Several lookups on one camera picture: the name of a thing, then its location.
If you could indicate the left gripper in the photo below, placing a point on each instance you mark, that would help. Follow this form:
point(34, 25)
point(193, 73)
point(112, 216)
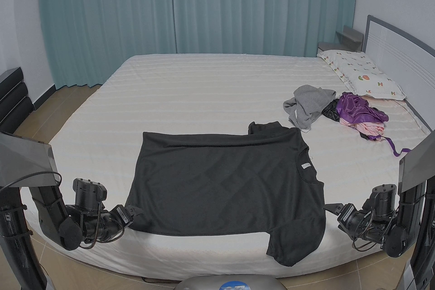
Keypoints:
point(122, 215)

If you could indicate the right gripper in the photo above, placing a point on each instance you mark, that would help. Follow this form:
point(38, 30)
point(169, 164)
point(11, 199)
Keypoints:
point(350, 217)

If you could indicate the black T-shirt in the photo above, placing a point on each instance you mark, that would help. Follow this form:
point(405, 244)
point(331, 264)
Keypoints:
point(221, 186)

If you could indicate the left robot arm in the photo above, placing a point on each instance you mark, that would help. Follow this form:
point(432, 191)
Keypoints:
point(23, 159)

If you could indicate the pile of clothes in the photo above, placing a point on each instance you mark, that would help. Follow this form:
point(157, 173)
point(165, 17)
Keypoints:
point(356, 112)

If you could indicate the bed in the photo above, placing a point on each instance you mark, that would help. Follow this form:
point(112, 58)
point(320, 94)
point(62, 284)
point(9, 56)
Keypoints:
point(204, 98)

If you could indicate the grey garment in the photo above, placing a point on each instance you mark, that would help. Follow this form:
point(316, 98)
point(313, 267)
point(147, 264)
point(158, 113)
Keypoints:
point(309, 101)

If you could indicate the white printed pillow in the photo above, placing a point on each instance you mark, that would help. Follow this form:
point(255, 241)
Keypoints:
point(363, 74)

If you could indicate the black chest of drawers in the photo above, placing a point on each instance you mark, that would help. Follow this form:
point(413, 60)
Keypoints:
point(13, 98)

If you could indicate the grey bedside table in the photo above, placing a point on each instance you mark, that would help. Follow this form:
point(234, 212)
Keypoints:
point(348, 33)

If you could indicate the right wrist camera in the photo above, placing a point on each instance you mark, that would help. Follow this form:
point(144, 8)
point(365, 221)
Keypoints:
point(382, 198)

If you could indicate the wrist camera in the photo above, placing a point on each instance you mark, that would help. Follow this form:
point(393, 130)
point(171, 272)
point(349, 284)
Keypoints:
point(88, 193)
point(382, 198)

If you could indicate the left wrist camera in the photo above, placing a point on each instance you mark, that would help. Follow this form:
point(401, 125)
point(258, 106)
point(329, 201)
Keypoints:
point(88, 193)

